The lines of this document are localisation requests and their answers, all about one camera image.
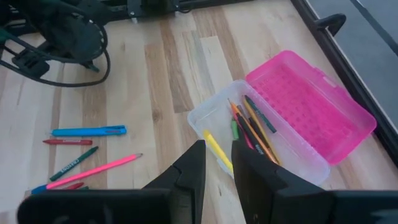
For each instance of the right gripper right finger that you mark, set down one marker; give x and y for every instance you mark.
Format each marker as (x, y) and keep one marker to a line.
(255, 186)

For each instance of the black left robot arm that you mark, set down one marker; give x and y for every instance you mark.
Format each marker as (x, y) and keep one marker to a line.
(18, 12)

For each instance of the blue pen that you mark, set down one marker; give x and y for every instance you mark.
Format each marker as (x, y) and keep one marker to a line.
(88, 131)

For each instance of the pink-lidded clear pencil box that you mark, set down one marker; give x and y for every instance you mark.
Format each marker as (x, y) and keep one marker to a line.
(311, 118)

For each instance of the yellow pencil pink eraser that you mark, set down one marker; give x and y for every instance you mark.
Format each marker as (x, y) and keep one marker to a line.
(248, 109)

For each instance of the pink pencil blue cap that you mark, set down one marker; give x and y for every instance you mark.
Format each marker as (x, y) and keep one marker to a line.
(93, 170)

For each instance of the orange pencil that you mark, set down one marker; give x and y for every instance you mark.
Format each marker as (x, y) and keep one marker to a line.
(234, 107)

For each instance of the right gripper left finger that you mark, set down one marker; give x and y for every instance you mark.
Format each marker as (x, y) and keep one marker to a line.
(189, 186)

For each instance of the yellow highlighter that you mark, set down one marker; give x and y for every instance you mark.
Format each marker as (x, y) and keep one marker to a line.
(216, 147)

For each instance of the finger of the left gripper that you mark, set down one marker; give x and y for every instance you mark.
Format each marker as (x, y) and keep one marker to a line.
(31, 63)
(90, 67)

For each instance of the black table clamp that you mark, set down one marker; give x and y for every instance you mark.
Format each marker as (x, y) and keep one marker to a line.
(332, 20)

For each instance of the green pen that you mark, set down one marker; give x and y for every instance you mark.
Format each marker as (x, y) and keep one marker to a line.
(235, 130)

